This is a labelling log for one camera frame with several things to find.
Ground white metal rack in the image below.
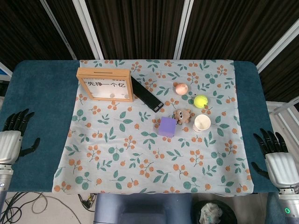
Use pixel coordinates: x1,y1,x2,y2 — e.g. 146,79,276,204
266,97,299,122

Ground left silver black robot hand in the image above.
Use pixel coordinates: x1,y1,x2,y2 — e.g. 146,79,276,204
0,108,41,164

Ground brown plush toy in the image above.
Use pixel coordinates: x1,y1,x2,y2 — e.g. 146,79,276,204
172,108,192,125

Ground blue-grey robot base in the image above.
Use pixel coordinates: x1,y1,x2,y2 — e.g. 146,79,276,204
93,192,193,224

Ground blue white sign board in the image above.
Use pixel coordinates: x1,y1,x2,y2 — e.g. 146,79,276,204
0,62,13,82

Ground black trash bin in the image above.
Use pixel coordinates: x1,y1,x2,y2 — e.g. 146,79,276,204
193,200,238,224

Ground white paper cup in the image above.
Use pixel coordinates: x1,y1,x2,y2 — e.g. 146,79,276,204
192,114,212,133

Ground black floor cable bundle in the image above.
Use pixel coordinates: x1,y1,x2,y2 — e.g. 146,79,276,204
0,191,31,224

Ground thin white floor cable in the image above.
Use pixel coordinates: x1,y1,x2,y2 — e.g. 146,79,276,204
31,191,94,214

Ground wooden frame coin box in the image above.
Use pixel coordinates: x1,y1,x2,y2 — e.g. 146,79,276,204
76,67,134,103

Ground dark slatted folding screen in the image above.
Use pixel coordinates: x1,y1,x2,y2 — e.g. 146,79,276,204
0,0,299,103

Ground yellow tennis ball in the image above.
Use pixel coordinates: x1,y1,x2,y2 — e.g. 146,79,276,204
193,95,209,109

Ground pink peach ball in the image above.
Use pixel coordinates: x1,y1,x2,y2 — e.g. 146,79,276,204
175,82,189,95

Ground black rectangular case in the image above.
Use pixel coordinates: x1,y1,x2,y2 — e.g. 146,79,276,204
129,75,164,113

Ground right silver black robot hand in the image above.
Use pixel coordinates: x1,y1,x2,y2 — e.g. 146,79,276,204
251,127,299,187

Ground black power plug cluster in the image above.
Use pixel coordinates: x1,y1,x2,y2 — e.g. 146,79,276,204
78,193,98,210

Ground teal table cover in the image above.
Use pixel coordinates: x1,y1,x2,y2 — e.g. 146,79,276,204
0,60,285,194

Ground crumpled white paper waste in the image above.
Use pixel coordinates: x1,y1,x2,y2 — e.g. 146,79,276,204
200,202,224,223

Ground floral leaf tablecloth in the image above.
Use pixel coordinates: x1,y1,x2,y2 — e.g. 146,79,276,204
51,59,255,194

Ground purple foam cube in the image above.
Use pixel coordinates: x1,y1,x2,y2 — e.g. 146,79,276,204
158,117,177,137

